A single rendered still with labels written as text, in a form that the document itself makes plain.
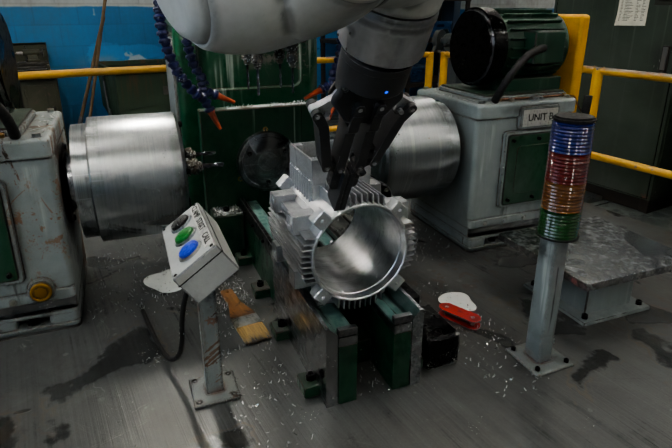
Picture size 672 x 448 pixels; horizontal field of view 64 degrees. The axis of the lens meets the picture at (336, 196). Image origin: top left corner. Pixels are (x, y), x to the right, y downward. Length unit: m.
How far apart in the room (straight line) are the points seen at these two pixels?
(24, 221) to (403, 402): 0.70
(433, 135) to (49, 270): 0.82
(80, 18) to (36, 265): 5.27
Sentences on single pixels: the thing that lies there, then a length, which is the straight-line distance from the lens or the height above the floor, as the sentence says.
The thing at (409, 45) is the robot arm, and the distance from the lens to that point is 0.52.
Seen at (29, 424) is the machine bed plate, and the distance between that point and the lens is 0.95.
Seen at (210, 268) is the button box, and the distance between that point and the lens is 0.71.
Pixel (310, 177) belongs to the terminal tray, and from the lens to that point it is 0.84.
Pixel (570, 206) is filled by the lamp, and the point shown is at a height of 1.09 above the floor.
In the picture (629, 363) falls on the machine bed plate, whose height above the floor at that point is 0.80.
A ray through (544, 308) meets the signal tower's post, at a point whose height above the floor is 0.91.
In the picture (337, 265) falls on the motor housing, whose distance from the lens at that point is 0.95.
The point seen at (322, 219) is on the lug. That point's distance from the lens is 0.77.
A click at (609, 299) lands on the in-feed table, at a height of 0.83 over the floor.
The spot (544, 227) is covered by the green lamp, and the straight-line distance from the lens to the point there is 0.89.
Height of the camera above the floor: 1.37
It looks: 19 degrees down
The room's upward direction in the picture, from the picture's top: straight up
